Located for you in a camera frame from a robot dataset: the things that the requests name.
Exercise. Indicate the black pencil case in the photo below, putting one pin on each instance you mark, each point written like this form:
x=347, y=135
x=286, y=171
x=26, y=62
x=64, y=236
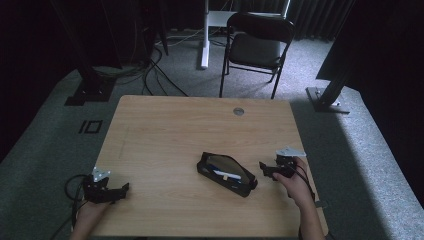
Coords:
x=226, y=175

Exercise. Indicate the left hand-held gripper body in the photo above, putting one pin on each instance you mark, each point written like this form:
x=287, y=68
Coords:
x=98, y=186

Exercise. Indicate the black metal stand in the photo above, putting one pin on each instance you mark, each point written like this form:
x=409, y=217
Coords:
x=90, y=90

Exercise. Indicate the black stand with grey base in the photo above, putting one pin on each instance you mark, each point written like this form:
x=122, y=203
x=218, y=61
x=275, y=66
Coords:
x=328, y=96

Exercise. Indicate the person's left hand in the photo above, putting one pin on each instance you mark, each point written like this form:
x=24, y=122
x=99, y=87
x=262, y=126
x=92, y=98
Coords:
x=91, y=213

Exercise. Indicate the white pen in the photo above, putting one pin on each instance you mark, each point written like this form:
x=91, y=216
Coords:
x=227, y=174

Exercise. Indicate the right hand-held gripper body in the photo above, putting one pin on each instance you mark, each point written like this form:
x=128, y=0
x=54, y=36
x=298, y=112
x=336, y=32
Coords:
x=286, y=163

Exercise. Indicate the person's right hand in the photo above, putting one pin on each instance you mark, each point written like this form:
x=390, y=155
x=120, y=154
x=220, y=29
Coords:
x=295, y=186

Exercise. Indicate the dark curtain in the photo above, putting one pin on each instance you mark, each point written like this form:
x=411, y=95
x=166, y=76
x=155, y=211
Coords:
x=316, y=18

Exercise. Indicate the grey table grommet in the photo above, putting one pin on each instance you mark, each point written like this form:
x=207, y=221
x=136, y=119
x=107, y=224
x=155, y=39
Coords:
x=238, y=111

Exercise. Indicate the black folding chair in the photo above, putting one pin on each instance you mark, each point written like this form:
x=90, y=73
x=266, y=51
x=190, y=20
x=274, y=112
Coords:
x=256, y=50

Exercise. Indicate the blue pen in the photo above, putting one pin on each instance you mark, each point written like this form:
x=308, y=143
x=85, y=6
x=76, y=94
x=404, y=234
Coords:
x=230, y=180

